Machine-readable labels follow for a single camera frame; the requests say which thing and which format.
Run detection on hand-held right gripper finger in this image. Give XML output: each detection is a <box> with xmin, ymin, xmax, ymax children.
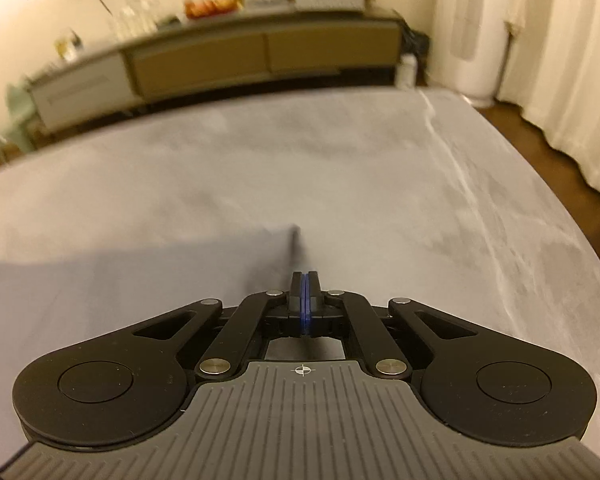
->
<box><xmin>132</xmin><ymin>271</ymin><xmax>307</xmax><ymax>379</ymax></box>
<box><xmin>306</xmin><ymin>271</ymin><xmax>479</xmax><ymax>379</ymax></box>

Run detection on grey table cover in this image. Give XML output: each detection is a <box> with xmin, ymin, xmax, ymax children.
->
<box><xmin>0</xmin><ymin>85</ymin><xmax>600</xmax><ymax>466</ymax></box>

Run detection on white plastic bottle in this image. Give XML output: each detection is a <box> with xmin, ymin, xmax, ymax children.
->
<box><xmin>397</xmin><ymin>52</ymin><xmax>419</xmax><ymax>89</ymax></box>

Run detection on long low sideboard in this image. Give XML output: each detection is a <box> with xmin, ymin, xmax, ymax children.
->
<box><xmin>25</xmin><ymin>2</ymin><xmax>406</xmax><ymax>133</ymax></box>

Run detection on white air purifier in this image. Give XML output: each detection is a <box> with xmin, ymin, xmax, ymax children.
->
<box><xmin>431</xmin><ymin>0</ymin><xmax>507</xmax><ymax>99</ymax></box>

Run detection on orange snack packets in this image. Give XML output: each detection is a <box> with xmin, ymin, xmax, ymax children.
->
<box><xmin>182</xmin><ymin>0</ymin><xmax>245</xmax><ymax>21</ymax></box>

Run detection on clear bottles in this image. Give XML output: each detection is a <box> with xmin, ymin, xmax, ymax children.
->
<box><xmin>107</xmin><ymin>0</ymin><xmax>158</xmax><ymax>38</ymax></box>

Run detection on green chair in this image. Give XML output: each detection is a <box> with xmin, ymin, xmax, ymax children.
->
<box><xmin>5</xmin><ymin>82</ymin><xmax>38</xmax><ymax>153</ymax></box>

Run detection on yellow packet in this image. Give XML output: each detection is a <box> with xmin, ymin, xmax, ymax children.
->
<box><xmin>54</xmin><ymin>29</ymin><xmax>83</xmax><ymax>61</ymax></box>

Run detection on cream curtain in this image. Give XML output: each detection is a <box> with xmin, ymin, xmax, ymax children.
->
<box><xmin>495</xmin><ymin>0</ymin><xmax>600</xmax><ymax>201</ymax></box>

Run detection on black cable bundle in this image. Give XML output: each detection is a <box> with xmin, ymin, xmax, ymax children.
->
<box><xmin>401</xmin><ymin>16</ymin><xmax>432</xmax><ymax>57</ymax></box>

